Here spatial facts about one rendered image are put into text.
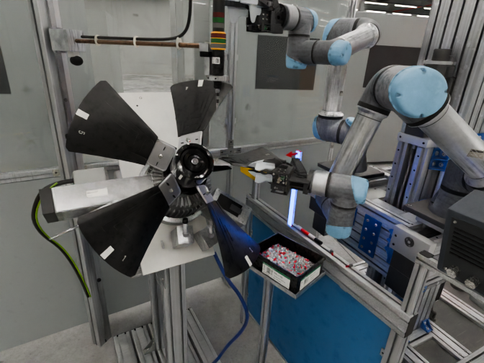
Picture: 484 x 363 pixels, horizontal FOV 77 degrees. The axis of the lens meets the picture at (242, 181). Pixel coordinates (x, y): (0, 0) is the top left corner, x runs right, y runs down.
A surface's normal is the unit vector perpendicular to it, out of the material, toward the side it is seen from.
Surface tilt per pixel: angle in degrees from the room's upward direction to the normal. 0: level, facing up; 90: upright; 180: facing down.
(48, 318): 90
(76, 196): 50
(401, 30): 90
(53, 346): 0
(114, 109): 75
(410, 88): 86
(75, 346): 0
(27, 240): 90
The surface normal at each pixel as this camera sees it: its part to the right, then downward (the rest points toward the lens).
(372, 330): -0.87, 0.15
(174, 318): 0.50, 0.35
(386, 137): 0.24, 0.38
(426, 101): -0.07, 0.30
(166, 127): 0.41, -0.33
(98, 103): 0.16, 0.11
